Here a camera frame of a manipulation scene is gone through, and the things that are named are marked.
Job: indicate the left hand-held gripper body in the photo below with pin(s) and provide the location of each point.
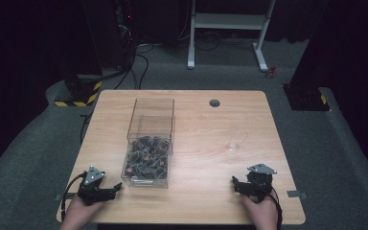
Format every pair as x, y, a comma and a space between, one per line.
91, 187

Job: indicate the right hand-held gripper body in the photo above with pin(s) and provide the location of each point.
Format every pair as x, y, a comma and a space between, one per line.
259, 182

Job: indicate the clear plastic cup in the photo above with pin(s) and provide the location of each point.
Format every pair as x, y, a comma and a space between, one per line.
236, 142

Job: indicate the pile of dark small packets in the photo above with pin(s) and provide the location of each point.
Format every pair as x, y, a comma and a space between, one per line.
147, 158

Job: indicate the clear plastic box with lid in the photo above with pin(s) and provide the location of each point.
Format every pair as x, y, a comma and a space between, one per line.
150, 143

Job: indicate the person's left hand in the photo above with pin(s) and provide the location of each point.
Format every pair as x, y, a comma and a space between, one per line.
80, 214

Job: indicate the person's right hand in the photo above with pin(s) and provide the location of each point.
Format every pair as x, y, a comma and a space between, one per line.
262, 212

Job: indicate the grey tape piece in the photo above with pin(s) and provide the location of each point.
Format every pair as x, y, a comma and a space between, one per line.
297, 194
59, 197

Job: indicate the grey table grommet hole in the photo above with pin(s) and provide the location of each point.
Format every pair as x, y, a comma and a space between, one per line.
214, 103

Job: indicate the black yellow striped stand base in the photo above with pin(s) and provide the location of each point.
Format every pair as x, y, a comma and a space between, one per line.
83, 92

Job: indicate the small red object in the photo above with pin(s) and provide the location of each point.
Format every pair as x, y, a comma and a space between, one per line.
271, 72

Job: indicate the white metal stand frame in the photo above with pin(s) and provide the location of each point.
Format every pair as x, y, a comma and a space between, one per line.
228, 20

